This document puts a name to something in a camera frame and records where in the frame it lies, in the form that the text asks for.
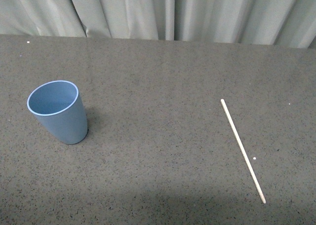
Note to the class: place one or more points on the white speckled chopstick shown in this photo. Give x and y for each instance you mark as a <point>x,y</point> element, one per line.
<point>241,147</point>

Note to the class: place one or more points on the blue plastic cup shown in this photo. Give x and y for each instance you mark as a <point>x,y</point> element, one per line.
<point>57,105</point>

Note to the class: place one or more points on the grey-green curtain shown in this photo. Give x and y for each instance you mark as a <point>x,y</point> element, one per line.
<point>290,23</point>

